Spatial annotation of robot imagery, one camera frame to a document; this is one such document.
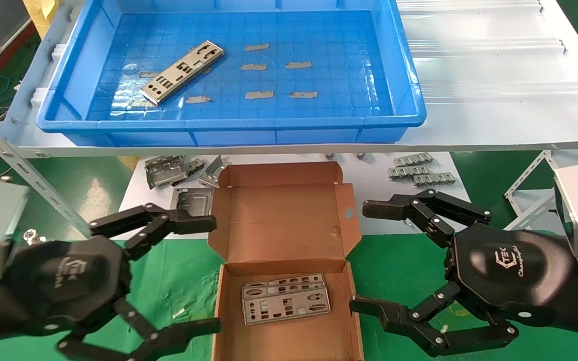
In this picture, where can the blue plastic tray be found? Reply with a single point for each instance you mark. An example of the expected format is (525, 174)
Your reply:
(339, 110)

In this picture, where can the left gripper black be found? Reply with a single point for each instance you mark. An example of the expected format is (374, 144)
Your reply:
(68, 281)

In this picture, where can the green cloth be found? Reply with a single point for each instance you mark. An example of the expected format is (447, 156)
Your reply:
(178, 281)

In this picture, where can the white flat board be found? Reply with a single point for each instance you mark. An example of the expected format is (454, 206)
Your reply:
(369, 200)

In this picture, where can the grey tape piece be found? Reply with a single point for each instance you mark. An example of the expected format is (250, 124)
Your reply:
(146, 75)
(138, 104)

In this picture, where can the slotted grey metal strip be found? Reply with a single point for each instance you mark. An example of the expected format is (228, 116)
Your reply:
(408, 172)
(434, 179)
(413, 159)

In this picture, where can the large grey metal bracket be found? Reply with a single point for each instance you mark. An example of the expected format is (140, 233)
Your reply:
(163, 173)

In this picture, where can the small grey metal part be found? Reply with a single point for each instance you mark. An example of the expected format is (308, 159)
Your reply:
(196, 167)

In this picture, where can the slotted grey angle leg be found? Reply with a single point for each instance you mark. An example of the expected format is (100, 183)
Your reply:
(23, 168)

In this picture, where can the slotted white angle frame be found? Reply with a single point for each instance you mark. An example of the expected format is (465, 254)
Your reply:
(525, 183)

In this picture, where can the angled grey metal part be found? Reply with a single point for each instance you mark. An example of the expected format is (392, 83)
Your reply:
(213, 173)

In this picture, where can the small white paper scrap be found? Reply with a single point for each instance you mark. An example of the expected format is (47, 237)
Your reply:
(179, 313)

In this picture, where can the silver binder clip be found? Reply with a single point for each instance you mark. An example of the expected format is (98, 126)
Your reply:
(33, 235)

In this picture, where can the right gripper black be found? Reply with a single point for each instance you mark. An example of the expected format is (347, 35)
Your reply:
(510, 271)

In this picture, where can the brown cardboard box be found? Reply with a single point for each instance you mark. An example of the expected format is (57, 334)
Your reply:
(284, 225)

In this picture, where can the square grey metal frame bracket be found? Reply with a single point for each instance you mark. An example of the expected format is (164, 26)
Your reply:
(191, 198)

